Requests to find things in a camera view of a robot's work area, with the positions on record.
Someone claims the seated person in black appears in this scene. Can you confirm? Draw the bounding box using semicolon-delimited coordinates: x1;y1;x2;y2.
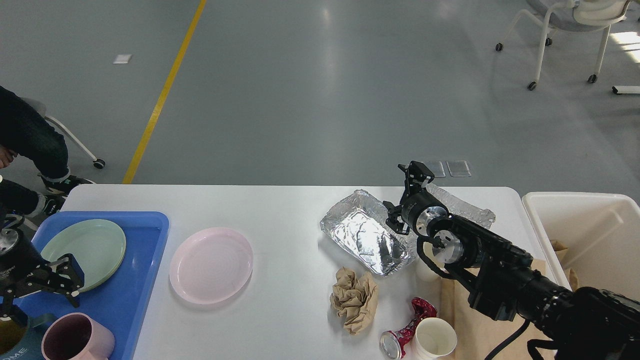
0;88;93;218

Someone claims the crushed red soda can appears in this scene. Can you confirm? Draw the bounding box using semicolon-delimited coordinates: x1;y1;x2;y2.
379;297;438;360

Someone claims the brown paper bag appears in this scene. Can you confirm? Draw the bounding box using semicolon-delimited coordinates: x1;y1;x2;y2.
438;259;550;360

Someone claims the white bar on floor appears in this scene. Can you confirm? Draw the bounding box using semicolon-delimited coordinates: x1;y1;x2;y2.
612;85;640;95

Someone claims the green plate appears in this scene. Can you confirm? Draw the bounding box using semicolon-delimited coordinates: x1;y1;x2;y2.
40;219;127;293

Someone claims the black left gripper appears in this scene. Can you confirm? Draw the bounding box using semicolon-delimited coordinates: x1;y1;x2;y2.
0;228;85;321

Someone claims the aluminium foil tray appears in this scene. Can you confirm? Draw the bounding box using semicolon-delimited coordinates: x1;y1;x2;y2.
320;183;496;277

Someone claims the blue HOME mug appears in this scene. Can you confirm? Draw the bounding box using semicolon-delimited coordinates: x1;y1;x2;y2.
0;309;58;360

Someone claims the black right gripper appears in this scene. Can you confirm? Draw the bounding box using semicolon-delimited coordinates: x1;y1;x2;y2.
382;161;450;237

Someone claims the blue plastic tray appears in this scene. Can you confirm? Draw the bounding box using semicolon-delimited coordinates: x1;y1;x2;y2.
13;210;170;360

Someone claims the pink plate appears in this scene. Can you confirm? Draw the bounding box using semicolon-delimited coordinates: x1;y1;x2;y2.
169;227;254;306

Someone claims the white paper cup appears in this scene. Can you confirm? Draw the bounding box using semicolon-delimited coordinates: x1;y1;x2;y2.
411;317;458;360

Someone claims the white office chair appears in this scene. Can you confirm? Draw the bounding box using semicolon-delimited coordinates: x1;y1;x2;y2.
494;0;631;91

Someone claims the person's hand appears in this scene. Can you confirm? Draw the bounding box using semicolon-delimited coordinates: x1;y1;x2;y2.
0;145;18;169

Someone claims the white plastic bin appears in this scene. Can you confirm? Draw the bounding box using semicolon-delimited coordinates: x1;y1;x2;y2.
522;191;640;300

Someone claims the crumpled brown paper ball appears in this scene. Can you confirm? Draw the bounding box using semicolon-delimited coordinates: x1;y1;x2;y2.
329;266;379;336

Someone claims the pink mug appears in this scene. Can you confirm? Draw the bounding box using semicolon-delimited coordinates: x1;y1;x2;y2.
41;312;115;360

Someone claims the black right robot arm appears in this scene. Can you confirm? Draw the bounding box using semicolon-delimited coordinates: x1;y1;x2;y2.
383;161;640;360

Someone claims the white chair on left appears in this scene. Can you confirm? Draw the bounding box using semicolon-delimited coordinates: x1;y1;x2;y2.
22;97;106;170

